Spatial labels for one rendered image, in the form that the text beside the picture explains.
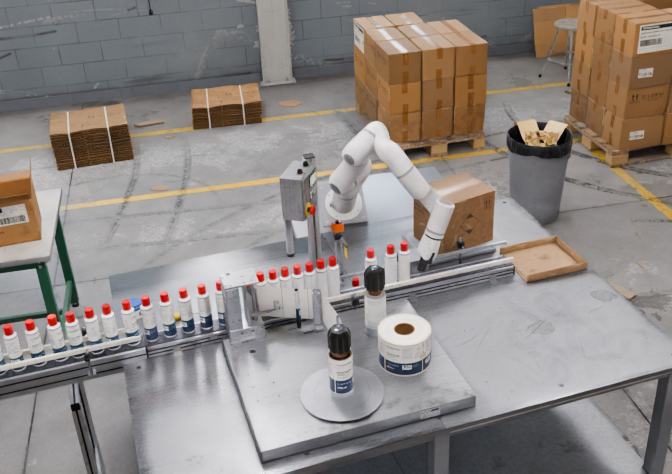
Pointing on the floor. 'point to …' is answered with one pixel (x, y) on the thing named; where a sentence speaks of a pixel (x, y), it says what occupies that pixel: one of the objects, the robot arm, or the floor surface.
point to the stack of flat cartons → (90, 137)
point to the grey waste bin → (537, 184)
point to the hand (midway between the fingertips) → (422, 266)
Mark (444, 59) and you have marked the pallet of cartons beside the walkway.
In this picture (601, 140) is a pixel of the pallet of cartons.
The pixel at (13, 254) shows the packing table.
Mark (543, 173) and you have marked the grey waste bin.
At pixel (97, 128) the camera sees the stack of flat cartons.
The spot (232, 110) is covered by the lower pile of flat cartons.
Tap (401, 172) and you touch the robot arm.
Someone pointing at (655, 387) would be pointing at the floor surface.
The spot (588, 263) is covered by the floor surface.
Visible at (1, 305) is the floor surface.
